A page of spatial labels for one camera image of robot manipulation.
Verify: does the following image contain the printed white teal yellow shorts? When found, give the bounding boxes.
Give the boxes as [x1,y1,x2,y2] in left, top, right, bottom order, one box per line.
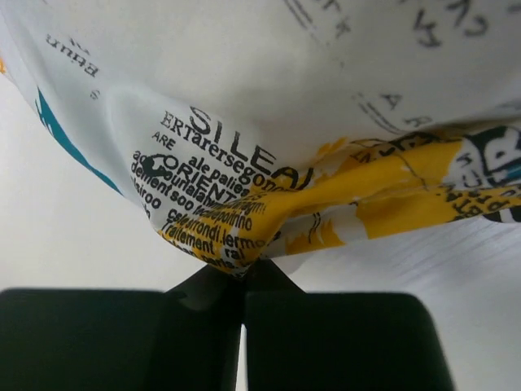
[1,1,520,276]

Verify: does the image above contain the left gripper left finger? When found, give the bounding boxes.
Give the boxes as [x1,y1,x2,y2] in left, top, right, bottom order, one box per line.
[1,267,243,390]

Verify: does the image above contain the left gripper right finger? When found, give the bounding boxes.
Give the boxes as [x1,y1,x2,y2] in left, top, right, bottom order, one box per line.
[243,260,455,390]

